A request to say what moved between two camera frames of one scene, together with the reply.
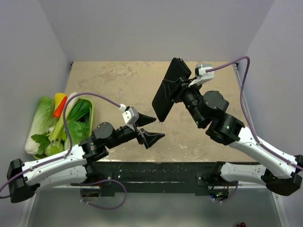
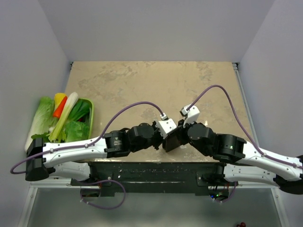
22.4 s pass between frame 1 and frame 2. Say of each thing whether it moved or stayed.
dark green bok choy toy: stayed
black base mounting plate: stayed
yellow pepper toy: stayed
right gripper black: moved
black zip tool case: moved
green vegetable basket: stayed
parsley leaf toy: stayed
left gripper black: moved
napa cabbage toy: stayed
